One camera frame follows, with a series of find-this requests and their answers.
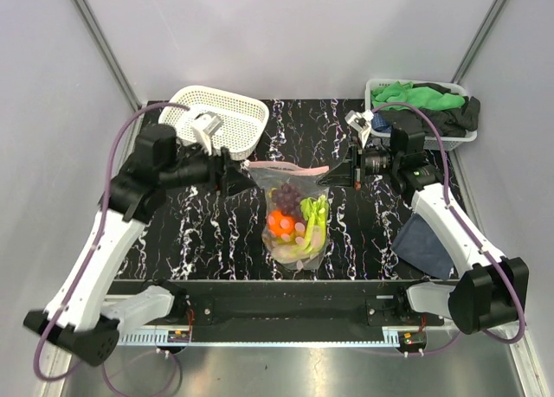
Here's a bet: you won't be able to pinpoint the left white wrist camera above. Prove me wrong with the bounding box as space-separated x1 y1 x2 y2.
190 112 222 156

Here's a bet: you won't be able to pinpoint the fake purple grapes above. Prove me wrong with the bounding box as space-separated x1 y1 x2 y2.
274 182 302 219

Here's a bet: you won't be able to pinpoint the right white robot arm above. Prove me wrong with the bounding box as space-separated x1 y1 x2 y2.
318 127 529 341

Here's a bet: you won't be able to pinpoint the fake orange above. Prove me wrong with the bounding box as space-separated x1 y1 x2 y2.
267 209 296 237

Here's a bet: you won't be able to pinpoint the purple cable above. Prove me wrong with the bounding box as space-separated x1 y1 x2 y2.
371 102 529 344
32 102 191 381

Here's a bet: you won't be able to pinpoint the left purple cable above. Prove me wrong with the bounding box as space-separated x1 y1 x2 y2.
32 102 191 381

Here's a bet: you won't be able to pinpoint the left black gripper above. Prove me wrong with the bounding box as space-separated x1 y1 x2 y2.
161 136 257 197

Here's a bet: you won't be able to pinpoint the black cloth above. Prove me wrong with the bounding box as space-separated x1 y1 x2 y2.
383 81 482 138

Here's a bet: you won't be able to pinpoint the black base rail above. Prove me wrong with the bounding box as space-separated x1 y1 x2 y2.
137 278 447 344

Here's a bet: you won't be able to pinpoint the blue checkered cloth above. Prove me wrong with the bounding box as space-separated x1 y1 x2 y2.
371 112 391 133

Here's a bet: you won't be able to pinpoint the dark blue cloth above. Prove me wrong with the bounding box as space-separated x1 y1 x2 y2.
391 214 454 280

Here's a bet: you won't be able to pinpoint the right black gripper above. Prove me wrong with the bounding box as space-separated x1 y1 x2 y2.
316 138 401 190

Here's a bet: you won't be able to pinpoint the fake yellow banana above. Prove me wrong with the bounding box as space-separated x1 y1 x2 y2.
270 189 279 203

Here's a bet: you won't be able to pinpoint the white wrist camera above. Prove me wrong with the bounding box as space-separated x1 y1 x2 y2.
345 110 374 149
190 112 222 156

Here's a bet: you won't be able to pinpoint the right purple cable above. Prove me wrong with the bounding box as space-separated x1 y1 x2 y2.
371 102 529 344

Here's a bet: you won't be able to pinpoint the white basket with cloths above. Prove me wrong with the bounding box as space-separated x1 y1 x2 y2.
365 79 481 150

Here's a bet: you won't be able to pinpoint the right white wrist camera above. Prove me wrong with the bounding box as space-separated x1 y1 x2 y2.
345 110 374 149

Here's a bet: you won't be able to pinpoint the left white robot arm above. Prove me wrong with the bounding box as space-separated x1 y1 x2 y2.
23 125 255 367

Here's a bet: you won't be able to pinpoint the clear zip top bag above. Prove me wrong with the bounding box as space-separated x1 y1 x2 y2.
245 161 330 272

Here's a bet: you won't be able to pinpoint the white empty plastic basket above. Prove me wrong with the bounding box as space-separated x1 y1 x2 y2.
158 86 269 161

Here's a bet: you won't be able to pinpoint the green cloth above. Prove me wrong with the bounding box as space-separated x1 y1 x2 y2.
370 81 466 111

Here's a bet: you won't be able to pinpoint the fake green celery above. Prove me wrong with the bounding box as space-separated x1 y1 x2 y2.
283 194 329 263

